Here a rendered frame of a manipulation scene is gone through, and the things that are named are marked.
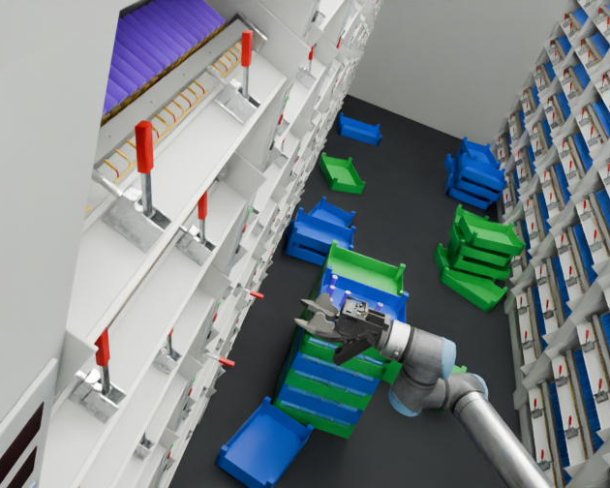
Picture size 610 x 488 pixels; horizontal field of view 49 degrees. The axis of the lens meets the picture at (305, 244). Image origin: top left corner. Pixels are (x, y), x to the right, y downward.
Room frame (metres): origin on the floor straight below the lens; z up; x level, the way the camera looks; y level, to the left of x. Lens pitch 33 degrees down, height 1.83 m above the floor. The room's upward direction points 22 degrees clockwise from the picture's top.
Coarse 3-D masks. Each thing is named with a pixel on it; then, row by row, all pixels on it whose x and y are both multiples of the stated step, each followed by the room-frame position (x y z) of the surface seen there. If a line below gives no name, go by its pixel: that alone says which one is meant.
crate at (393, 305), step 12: (324, 276) 1.90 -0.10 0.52; (324, 288) 1.89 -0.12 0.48; (336, 288) 1.92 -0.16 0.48; (348, 288) 1.92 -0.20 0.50; (360, 288) 1.93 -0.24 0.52; (372, 288) 1.93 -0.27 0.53; (336, 300) 1.85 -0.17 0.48; (372, 300) 1.93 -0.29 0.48; (384, 300) 1.93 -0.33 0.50; (396, 300) 1.93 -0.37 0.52; (384, 312) 1.89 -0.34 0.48; (396, 312) 1.91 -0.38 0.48
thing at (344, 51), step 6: (342, 48) 2.25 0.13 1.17; (342, 54) 2.25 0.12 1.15; (348, 54) 2.25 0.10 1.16; (336, 60) 2.23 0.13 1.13; (342, 60) 2.25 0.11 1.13; (330, 66) 2.07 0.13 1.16; (336, 66) 2.19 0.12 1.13; (330, 72) 2.06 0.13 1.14; (324, 78) 2.02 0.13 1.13; (330, 78) 2.05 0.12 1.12; (324, 84) 1.98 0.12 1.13; (324, 90) 1.94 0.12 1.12; (318, 102) 1.79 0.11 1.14; (312, 114) 1.64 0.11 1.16; (318, 114) 1.64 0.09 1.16; (312, 120) 1.64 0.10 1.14
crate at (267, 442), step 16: (256, 416) 1.67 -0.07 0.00; (272, 416) 1.70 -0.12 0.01; (288, 416) 1.68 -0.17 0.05; (240, 432) 1.56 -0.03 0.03; (256, 432) 1.61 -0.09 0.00; (272, 432) 1.64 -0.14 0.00; (288, 432) 1.66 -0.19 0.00; (304, 432) 1.66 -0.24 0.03; (224, 448) 1.43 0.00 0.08; (240, 448) 1.52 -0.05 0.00; (256, 448) 1.54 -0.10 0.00; (272, 448) 1.57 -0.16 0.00; (288, 448) 1.59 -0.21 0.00; (224, 464) 1.42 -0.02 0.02; (240, 464) 1.46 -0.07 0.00; (256, 464) 1.48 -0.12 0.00; (272, 464) 1.51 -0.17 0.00; (288, 464) 1.49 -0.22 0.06; (240, 480) 1.40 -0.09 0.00; (256, 480) 1.39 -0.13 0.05; (272, 480) 1.39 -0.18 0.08
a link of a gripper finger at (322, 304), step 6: (324, 294) 1.29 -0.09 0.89; (306, 300) 1.29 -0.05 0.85; (318, 300) 1.29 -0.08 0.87; (324, 300) 1.29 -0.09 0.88; (306, 306) 1.28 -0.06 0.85; (312, 306) 1.28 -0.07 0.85; (318, 306) 1.29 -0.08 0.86; (324, 306) 1.28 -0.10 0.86; (330, 306) 1.28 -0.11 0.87; (318, 312) 1.28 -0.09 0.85; (324, 312) 1.27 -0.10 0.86; (330, 312) 1.28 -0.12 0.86; (336, 312) 1.28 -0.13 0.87; (330, 318) 1.27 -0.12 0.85
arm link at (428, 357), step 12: (420, 336) 1.24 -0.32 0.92; (432, 336) 1.26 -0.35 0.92; (408, 348) 1.21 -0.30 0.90; (420, 348) 1.22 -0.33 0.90; (432, 348) 1.23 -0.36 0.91; (444, 348) 1.24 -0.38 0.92; (408, 360) 1.21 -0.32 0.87; (420, 360) 1.21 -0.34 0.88; (432, 360) 1.21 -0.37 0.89; (444, 360) 1.21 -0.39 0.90; (408, 372) 1.22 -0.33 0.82; (420, 372) 1.21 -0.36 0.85; (432, 372) 1.21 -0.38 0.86; (444, 372) 1.21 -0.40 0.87
